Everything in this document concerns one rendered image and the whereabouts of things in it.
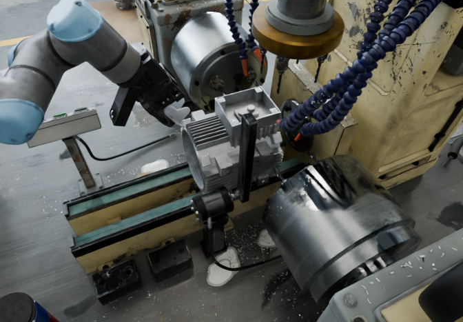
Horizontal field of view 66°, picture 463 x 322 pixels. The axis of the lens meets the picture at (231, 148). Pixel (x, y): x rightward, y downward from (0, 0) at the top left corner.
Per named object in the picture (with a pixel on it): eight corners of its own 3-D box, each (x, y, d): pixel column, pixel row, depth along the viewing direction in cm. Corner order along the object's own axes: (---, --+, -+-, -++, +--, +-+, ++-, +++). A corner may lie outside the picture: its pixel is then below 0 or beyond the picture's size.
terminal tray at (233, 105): (258, 107, 91) (260, 85, 85) (278, 135, 85) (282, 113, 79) (214, 119, 88) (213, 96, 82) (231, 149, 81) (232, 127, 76)
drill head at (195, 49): (224, 49, 135) (224, -17, 116) (270, 109, 114) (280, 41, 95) (160, 65, 128) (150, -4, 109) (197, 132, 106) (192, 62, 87)
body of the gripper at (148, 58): (187, 98, 75) (153, 63, 65) (156, 123, 76) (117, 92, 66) (176, 77, 79) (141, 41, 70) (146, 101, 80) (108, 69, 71)
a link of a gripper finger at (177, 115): (202, 122, 83) (180, 101, 75) (182, 137, 83) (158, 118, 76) (197, 113, 84) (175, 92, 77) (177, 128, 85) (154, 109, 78)
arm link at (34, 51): (-13, 77, 58) (34, 53, 54) (14, 36, 65) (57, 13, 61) (27, 108, 64) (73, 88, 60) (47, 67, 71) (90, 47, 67)
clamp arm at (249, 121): (246, 190, 83) (253, 109, 64) (251, 200, 82) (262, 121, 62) (232, 195, 82) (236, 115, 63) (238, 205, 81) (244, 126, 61)
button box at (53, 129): (101, 124, 95) (94, 105, 94) (102, 128, 89) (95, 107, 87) (32, 143, 90) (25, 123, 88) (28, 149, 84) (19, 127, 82)
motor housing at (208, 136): (247, 136, 105) (251, 85, 91) (278, 185, 94) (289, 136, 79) (182, 156, 99) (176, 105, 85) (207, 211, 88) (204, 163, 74)
